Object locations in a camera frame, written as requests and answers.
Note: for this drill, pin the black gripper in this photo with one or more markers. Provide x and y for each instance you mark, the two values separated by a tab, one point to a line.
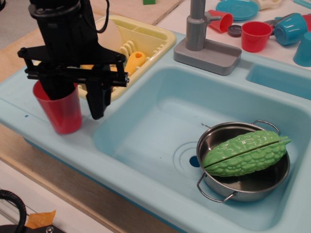
71	39

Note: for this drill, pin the red plastic cup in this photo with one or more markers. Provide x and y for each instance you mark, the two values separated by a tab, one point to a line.
63	114

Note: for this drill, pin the light blue toy sink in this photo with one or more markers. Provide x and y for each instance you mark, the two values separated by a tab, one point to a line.
142	146

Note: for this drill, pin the red cup lying sideways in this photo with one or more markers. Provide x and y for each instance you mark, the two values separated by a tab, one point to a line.
221	25

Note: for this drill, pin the red cup upright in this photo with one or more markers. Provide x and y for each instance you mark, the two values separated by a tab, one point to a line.
255	35

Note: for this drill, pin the teal cup lying sideways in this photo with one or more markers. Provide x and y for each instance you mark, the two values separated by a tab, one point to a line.
290	30

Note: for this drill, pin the teal cup at edge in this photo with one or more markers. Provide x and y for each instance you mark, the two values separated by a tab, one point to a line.
302	56

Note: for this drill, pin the cream plastic bottle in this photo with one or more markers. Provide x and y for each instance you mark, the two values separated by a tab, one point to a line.
111	38

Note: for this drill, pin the yellow plastic spatula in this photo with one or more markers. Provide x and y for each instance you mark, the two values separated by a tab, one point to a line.
135	60

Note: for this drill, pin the yellow dish drying rack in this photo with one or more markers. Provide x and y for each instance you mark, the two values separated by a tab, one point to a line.
153	41

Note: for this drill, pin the green block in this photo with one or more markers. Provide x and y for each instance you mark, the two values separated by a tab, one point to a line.
149	2

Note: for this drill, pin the grey toy faucet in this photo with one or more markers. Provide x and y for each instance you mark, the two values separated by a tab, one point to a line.
198	51

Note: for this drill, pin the orange tape piece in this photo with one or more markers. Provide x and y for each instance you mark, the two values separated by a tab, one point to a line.
38	220

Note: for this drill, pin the dark grey round lid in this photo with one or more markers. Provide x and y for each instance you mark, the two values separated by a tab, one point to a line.
235	30

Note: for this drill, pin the teal plate stack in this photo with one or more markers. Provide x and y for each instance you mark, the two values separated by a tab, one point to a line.
239	9

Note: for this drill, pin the green bitter gourd toy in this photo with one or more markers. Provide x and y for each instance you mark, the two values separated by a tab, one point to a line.
245	154

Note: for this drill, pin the cream plastic toy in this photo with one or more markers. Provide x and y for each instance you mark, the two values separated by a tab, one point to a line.
268	4

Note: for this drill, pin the steel pot with handles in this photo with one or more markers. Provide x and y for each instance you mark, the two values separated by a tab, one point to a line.
250	187

